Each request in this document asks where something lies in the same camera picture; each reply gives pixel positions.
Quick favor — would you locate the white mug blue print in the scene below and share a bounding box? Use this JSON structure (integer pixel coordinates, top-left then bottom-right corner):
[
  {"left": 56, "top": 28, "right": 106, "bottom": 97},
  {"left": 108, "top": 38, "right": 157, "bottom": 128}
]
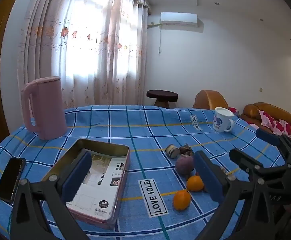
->
[{"left": 212, "top": 107, "right": 235, "bottom": 133}]

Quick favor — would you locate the pink electric kettle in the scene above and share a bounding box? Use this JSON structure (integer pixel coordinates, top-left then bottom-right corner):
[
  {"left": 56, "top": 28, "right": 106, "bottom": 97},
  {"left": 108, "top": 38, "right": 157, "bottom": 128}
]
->
[{"left": 20, "top": 76, "right": 68, "bottom": 140}]

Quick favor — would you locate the blue plaid tablecloth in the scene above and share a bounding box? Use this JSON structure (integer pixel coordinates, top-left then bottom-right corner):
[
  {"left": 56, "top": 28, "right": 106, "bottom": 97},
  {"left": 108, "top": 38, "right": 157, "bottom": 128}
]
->
[{"left": 0, "top": 105, "right": 291, "bottom": 240}]

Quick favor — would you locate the small orange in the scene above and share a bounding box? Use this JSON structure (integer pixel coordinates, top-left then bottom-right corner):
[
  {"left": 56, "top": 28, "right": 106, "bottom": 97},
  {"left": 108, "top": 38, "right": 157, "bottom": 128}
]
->
[
  {"left": 173, "top": 190, "right": 192, "bottom": 211},
  {"left": 187, "top": 175, "right": 205, "bottom": 192}
]

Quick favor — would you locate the sheer floral curtain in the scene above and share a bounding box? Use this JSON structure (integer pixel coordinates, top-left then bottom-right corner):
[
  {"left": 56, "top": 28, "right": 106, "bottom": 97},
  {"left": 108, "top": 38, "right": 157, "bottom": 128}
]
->
[{"left": 16, "top": 0, "right": 153, "bottom": 110}]

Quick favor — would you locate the cut brown root piece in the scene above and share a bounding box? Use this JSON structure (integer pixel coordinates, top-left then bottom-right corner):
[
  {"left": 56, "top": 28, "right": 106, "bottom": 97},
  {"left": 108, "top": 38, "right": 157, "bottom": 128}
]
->
[{"left": 165, "top": 144, "right": 181, "bottom": 159}]

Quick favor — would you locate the pink floral pillow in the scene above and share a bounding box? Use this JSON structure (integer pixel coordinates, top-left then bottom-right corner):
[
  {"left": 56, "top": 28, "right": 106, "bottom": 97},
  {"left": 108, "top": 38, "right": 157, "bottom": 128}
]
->
[{"left": 258, "top": 110, "right": 291, "bottom": 137}]

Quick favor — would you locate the dark brown water chestnut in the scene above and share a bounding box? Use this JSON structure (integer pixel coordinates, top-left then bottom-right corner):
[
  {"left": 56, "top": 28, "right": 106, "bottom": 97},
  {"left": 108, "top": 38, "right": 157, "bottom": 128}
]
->
[{"left": 179, "top": 143, "right": 194, "bottom": 156}]

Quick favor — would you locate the white printed booklet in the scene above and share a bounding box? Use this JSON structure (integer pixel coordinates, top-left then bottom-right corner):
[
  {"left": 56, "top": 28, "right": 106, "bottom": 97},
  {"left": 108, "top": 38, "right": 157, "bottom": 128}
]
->
[{"left": 65, "top": 148, "right": 127, "bottom": 218}]

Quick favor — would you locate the brown leather sofa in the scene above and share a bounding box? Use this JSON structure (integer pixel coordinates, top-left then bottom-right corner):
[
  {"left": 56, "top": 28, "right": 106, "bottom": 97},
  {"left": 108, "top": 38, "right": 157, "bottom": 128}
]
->
[{"left": 240, "top": 102, "right": 291, "bottom": 146}]

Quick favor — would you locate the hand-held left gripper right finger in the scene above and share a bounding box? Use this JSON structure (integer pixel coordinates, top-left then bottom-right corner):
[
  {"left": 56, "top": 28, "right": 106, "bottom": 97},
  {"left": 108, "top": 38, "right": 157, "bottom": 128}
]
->
[{"left": 193, "top": 151, "right": 283, "bottom": 240}]

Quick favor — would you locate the brown leather armchair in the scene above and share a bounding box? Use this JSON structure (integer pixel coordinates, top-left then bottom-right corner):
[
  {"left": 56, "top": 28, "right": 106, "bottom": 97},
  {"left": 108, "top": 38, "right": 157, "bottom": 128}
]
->
[{"left": 192, "top": 89, "right": 230, "bottom": 110}]

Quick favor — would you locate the black smartphone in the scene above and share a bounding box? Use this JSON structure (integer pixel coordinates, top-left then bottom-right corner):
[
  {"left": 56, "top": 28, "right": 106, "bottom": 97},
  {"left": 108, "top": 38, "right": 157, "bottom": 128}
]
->
[{"left": 0, "top": 157, "right": 27, "bottom": 204}]

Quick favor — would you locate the round purple passion fruit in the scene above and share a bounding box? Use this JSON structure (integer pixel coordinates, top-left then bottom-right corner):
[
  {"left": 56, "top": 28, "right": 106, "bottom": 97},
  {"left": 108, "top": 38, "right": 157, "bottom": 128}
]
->
[{"left": 175, "top": 154, "right": 195, "bottom": 176}]

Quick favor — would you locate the dark round stool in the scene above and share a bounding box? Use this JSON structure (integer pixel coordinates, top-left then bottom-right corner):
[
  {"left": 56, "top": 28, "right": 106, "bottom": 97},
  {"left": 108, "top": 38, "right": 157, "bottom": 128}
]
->
[{"left": 146, "top": 90, "right": 179, "bottom": 109}]

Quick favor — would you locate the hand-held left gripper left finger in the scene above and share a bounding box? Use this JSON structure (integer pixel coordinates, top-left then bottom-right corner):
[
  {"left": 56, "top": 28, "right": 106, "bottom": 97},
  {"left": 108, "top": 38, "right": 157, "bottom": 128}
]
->
[{"left": 10, "top": 152, "right": 92, "bottom": 240}]

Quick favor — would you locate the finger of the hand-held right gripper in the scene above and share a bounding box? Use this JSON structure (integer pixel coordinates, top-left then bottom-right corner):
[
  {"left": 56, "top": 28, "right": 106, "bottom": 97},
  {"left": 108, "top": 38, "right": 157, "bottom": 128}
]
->
[
  {"left": 255, "top": 128, "right": 291, "bottom": 156},
  {"left": 229, "top": 148, "right": 291, "bottom": 181}
]

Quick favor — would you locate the white wall air conditioner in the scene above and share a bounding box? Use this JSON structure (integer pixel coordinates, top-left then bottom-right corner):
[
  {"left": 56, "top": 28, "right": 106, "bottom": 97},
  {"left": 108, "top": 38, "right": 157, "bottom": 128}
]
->
[{"left": 160, "top": 12, "right": 204, "bottom": 28}]

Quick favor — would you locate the pink metal tin box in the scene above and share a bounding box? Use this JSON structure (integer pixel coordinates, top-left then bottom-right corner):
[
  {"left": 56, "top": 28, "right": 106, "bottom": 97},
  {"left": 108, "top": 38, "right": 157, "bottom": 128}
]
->
[{"left": 41, "top": 138, "right": 130, "bottom": 231}]

